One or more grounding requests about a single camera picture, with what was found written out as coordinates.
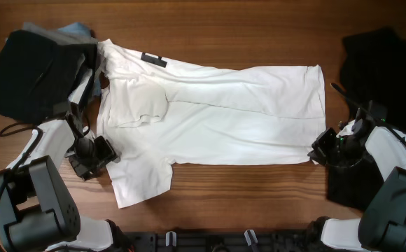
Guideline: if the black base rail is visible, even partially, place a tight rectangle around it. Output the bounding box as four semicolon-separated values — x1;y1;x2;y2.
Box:
125;230;332;252

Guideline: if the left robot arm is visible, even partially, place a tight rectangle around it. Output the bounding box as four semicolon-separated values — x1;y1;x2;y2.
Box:
0;101;132;252

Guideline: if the black garment right side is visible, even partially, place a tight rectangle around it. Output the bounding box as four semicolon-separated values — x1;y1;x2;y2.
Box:
326;27;406;211

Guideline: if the black folded garment on stack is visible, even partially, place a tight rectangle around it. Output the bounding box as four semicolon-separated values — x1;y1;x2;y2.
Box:
0;30;91;124

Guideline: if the blue folded garment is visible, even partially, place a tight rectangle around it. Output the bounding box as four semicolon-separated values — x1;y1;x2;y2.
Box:
3;21;104;97

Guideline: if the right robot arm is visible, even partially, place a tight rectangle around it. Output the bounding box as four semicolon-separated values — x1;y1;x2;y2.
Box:
308;101;406;251

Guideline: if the white Puma t-shirt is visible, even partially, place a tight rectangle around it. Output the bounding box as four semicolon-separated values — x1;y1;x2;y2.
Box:
97;40;326;208

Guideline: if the grey folded garment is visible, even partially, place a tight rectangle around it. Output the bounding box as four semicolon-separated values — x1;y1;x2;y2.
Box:
22;22;104;107

